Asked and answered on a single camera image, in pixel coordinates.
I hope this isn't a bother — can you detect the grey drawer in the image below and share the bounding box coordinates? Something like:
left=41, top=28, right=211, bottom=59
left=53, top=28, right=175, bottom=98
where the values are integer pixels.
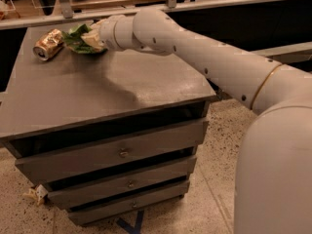
left=68, top=180, right=189, bottom=225
left=16, top=119, right=208, bottom=184
left=48, top=155, right=197, bottom=210

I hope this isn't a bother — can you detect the middle grey drawer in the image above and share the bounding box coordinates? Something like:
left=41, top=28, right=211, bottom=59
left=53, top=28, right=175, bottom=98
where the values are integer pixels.
left=48, top=155, right=197, bottom=210

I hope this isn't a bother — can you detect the top grey drawer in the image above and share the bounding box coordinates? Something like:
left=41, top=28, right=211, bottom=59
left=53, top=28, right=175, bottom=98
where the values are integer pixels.
left=16, top=119, right=208, bottom=184

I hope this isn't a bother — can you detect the grey metal railing frame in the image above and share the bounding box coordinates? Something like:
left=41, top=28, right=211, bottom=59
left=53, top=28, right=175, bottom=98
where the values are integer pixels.
left=0, top=0, right=312, bottom=69

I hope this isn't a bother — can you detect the orange soda can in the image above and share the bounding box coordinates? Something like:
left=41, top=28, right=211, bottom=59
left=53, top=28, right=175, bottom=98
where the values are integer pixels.
left=33, top=29, right=63, bottom=61

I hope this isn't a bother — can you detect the crumpled paper scrap on floor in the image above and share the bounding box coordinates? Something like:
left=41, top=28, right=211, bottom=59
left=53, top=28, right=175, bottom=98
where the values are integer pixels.
left=23, top=184, right=48, bottom=206

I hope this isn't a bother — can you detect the green rice chip bag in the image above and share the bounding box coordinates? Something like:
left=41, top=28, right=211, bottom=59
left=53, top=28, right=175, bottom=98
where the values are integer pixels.
left=62, top=24, right=106, bottom=55

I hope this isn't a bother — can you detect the bottom grey drawer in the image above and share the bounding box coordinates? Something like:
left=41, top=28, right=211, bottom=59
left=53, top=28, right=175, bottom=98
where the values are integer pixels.
left=68, top=180, right=189, bottom=225

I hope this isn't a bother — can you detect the grey drawer cabinet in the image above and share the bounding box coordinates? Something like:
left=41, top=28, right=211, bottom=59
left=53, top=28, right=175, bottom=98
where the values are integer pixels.
left=0, top=27, right=215, bottom=214

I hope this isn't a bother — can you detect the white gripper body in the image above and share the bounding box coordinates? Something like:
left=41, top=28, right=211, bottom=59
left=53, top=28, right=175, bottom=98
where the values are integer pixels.
left=98, top=15, right=126, bottom=51

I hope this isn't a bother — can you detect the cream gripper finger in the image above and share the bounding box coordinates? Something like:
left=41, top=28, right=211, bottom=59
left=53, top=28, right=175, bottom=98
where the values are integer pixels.
left=81, top=29, right=104, bottom=52
left=90, top=19, right=106, bottom=29

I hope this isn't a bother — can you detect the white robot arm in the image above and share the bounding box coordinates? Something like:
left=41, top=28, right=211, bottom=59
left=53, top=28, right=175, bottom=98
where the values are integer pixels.
left=83, top=8, right=312, bottom=234

